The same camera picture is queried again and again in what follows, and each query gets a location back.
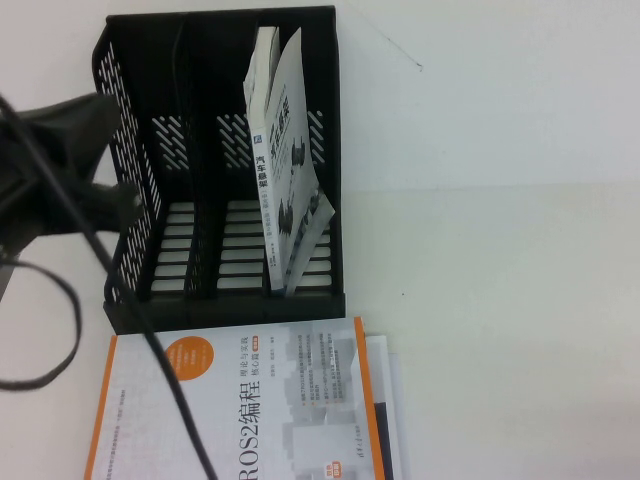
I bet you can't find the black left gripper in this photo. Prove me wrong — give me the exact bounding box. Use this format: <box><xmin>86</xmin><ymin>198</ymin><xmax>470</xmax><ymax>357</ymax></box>
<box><xmin>85</xmin><ymin>180</ymin><xmax>142</xmax><ymax>234</ymax></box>

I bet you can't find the white car suspension book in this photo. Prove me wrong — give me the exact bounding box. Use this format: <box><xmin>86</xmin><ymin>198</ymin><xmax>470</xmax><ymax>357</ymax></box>
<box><xmin>243</xmin><ymin>25</ymin><xmax>337</xmax><ymax>296</ymax></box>

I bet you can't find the black plastic book stand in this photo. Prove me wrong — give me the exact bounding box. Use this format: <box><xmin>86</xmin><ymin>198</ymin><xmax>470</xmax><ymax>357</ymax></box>
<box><xmin>92</xmin><ymin>5</ymin><xmax>348</xmax><ymax>334</ymax></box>

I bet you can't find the white orange ROS2 book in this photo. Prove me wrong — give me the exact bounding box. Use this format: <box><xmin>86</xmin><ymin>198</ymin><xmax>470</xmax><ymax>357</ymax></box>
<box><xmin>82</xmin><ymin>315</ymin><xmax>390</xmax><ymax>480</ymax></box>

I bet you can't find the white book with dark block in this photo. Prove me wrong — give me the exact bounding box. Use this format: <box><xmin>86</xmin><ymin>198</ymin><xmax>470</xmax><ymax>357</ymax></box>
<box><xmin>364</xmin><ymin>333</ymin><xmax>397</xmax><ymax>480</ymax></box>

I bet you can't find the thick black cable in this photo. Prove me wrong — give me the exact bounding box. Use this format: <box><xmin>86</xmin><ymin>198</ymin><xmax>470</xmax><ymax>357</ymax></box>
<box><xmin>0</xmin><ymin>254</ymin><xmax>82</xmax><ymax>395</ymax></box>
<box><xmin>0</xmin><ymin>92</ymin><xmax>222</xmax><ymax>480</ymax></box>

